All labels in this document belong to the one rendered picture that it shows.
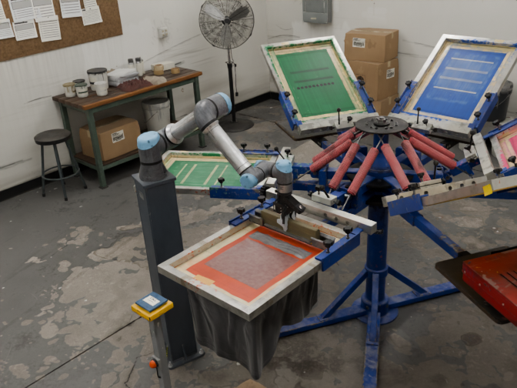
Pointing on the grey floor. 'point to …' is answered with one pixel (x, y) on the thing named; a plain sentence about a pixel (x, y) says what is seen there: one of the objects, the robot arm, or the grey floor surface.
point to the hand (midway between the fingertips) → (289, 227)
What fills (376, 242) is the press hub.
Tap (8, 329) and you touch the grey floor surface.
